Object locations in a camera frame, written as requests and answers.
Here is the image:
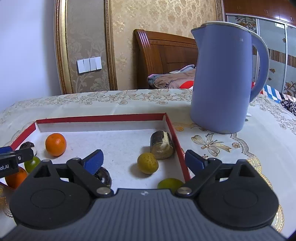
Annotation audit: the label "gold wall moulding frame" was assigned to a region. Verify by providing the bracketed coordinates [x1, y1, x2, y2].
[54, 0, 118, 94]

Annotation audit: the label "patterned glass wardrobe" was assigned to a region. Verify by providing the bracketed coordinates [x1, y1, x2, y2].
[223, 0, 296, 96]

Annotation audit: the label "striped cloth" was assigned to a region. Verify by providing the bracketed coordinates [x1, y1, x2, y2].
[261, 85, 284, 103]

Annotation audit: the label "small orange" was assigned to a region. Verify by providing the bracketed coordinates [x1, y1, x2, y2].
[45, 133, 67, 156]

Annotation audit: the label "white wall switch panel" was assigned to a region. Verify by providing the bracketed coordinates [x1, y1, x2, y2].
[77, 56, 102, 74]

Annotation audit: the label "sugarcane piece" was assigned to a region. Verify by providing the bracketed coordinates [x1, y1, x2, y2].
[150, 130, 175, 160]

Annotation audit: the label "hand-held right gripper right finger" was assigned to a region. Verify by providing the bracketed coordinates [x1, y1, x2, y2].
[175, 149, 262, 198]

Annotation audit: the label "wooden bed headboard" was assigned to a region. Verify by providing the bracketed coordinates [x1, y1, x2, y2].
[133, 29, 199, 89]

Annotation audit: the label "green tomato with stem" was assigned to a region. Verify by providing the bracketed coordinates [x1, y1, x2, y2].
[24, 156, 41, 174]

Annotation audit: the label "dark patterned cloth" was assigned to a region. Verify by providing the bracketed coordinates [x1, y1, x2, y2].
[280, 98, 296, 116]

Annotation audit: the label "bundled clothes on bed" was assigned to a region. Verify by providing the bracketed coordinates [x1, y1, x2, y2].
[147, 64, 197, 89]

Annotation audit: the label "large water chestnut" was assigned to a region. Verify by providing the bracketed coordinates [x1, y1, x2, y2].
[94, 167, 112, 188]

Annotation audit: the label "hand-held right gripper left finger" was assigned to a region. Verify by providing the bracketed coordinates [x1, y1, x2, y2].
[33, 149, 114, 199]

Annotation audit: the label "red shallow cardboard box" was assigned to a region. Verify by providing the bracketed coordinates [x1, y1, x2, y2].
[0, 113, 192, 191]

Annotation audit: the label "smooth green round fruit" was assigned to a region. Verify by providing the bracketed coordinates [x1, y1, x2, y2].
[157, 178, 185, 190]

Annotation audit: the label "large orange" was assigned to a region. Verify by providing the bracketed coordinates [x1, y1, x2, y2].
[5, 166, 28, 189]

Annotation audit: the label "yellow-green lime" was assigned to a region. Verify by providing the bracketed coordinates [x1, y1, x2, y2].
[137, 152, 159, 175]

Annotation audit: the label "blue electric kettle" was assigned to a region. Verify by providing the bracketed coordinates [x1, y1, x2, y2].
[190, 21, 270, 135]

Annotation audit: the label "small water chestnut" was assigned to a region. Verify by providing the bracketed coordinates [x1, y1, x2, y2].
[19, 142, 38, 156]

